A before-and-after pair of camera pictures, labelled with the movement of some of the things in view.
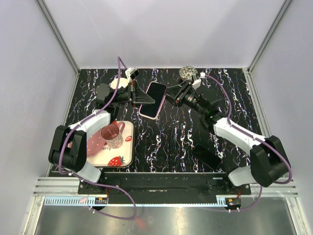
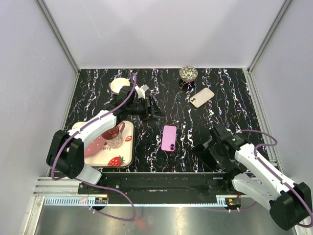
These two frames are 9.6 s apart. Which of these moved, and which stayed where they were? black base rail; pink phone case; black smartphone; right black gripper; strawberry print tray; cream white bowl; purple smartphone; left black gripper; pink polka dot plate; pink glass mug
Moved: right black gripper; left black gripper; pink phone case; purple smartphone
Stayed: cream white bowl; pink glass mug; black base rail; pink polka dot plate; strawberry print tray; black smartphone
